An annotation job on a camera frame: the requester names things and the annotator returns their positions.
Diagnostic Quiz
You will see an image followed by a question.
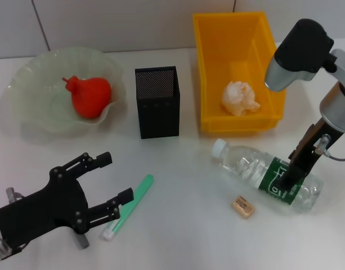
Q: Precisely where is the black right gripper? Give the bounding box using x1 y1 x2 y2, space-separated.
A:
279 118 343 195

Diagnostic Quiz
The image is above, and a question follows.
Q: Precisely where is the right arm dark cable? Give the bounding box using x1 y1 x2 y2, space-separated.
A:
324 150 345 163

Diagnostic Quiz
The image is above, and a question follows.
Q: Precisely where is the white paper ball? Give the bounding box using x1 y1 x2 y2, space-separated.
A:
221 80 262 116

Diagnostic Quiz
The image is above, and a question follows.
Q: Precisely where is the right wrist metal cable plug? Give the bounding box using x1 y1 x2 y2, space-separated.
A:
315 134 330 155

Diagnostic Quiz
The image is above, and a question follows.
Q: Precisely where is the beige eraser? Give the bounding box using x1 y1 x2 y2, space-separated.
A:
230 196 257 221

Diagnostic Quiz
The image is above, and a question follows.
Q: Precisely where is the left wrist metal cable plug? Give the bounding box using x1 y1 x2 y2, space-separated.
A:
6 187 24 203

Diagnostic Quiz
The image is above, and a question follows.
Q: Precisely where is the grey marker pen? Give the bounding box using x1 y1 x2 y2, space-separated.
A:
76 235 90 250

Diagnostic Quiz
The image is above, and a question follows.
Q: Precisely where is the pale green glass fruit plate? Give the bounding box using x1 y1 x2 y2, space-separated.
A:
0 47 126 137

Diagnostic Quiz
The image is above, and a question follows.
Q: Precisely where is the red-orange soft toy orange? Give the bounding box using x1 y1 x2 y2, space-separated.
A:
62 74 113 120

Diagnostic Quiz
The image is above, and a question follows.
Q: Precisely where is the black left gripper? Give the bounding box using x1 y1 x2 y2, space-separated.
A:
0 151 135 248

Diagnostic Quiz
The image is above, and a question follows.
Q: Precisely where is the yellow plastic bin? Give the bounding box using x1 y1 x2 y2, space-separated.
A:
192 11 288 133

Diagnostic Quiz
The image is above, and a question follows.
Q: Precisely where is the green and white pen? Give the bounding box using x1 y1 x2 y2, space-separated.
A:
100 174 155 241

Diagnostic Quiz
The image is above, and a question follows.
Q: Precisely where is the clear bottle with green label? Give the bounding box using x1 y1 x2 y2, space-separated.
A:
210 138 324 216

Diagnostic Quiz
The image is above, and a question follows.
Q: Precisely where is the wrist metal cable plug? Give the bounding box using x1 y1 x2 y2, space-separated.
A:
6 187 24 203
315 134 330 155

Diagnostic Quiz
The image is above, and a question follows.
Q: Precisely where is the black mesh pen holder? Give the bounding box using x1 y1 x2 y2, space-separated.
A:
134 66 181 140

